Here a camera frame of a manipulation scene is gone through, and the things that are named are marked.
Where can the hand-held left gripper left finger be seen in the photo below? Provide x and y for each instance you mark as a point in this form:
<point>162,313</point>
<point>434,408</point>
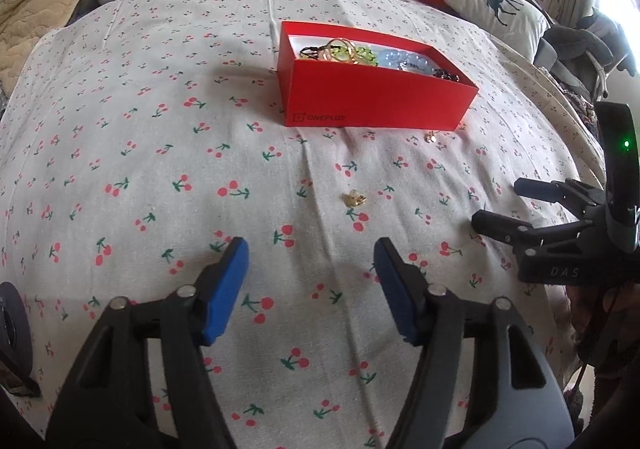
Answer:
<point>225,294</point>

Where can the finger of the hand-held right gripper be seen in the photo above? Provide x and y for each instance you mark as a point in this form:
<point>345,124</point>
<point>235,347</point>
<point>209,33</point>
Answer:
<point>565,191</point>
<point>505,229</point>

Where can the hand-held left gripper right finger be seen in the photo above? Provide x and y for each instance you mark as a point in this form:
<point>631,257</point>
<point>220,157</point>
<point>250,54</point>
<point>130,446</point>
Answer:
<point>395,289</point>

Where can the black bead cluster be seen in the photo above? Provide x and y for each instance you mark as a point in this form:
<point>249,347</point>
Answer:
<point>446,75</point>

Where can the red cardboard box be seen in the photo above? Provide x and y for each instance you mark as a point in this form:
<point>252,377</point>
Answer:
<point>375,99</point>

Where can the floral patterned cloth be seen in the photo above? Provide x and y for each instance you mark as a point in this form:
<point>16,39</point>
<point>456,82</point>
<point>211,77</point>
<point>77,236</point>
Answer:
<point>575,99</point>

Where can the small gold earring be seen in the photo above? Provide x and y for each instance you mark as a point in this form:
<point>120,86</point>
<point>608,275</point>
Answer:
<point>430,136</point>
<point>354,199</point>

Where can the cherry print bed sheet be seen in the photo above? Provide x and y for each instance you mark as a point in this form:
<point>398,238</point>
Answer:
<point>150,179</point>

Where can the white deer print pillow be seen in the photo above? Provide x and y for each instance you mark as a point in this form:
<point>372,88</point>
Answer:
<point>500,14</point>

